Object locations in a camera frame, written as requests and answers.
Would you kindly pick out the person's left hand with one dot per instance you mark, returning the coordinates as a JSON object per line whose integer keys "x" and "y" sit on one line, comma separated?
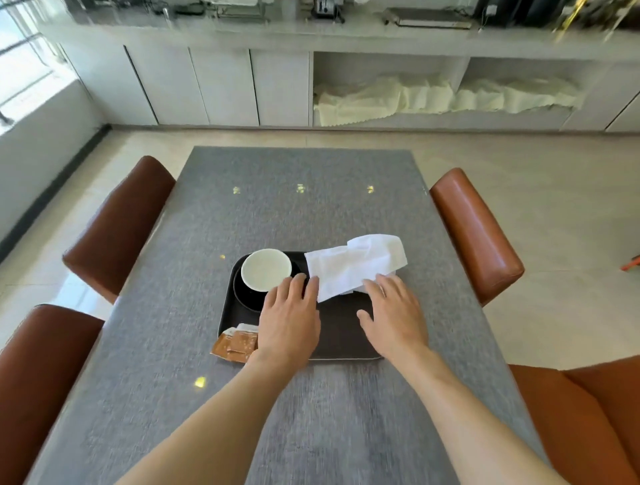
{"x": 289, "y": 327}

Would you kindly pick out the person's right hand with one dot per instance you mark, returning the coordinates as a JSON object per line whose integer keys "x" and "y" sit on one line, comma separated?
{"x": 397, "y": 322}

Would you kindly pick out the person's left little finger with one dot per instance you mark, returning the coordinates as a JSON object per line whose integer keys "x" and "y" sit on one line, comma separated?
{"x": 268, "y": 301}

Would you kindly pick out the person's right thumb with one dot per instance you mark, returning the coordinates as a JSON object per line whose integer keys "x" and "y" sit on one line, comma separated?
{"x": 365, "y": 320}

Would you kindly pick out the person's right middle finger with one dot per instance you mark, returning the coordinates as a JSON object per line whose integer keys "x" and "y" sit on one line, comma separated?
{"x": 389, "y": 286}

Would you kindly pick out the person's left middle finger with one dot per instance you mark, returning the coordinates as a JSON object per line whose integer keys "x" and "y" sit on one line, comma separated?
{"x": 298, "y": 286}

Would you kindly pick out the person's left forearm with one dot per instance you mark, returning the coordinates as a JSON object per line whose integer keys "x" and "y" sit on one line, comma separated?
{"x": 225, "y": 424}

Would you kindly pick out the person's right forearm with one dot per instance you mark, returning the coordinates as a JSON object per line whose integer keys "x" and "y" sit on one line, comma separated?
{"x": 465, "y": 424}

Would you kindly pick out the black bowl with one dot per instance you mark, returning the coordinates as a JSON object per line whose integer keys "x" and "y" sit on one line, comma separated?
{"x": 247, "y": 297}

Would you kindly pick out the black rectangular tray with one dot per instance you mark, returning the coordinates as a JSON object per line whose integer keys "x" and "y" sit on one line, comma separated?
{"x": 340, "y": 325}

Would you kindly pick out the white bowl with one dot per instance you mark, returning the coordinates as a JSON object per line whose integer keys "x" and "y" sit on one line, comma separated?
{"x": 266, "y": 270}

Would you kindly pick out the white paper napkin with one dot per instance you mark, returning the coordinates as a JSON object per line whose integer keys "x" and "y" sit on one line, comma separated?
{"x": 350, "y": 262}

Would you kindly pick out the brown sachet packet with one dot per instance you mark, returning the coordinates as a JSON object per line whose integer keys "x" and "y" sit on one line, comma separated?
{"x": 220, "y": 345}
{"x": 244, "y": 345}

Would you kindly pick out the brown leather chair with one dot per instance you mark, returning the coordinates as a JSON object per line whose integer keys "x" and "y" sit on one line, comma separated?
{"x": 40, "y": 389}
{"x": 120, "y": 225}
{"x": 475, "y": 235}
{"x": 585, "y": 424}

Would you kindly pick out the pale yellow cloth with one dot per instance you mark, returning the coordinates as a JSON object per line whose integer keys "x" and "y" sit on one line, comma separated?
{"x": 370, "y": 100}
{"x": 520, "y": 95}

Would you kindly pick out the white sideboard cabinet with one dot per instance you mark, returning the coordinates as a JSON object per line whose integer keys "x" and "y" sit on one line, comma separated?
{"x": 225, "y": 85}

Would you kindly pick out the orange object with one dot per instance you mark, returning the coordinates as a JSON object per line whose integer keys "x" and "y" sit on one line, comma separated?
{"x": 632, "y": 263}

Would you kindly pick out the flat grey appliance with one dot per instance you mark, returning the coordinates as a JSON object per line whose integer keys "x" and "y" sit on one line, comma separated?
{"x": 427, "y": 17}

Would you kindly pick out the small black appliance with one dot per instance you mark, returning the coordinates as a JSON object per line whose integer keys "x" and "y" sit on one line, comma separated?
{"x": 327, "y": 9}

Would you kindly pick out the large black appliance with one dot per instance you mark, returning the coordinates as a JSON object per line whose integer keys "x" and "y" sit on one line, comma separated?
{"x": 515, "y": 11}

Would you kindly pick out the window with dark frame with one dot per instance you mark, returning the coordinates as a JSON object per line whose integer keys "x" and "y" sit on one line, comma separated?
{"x": 20, "y": 60}

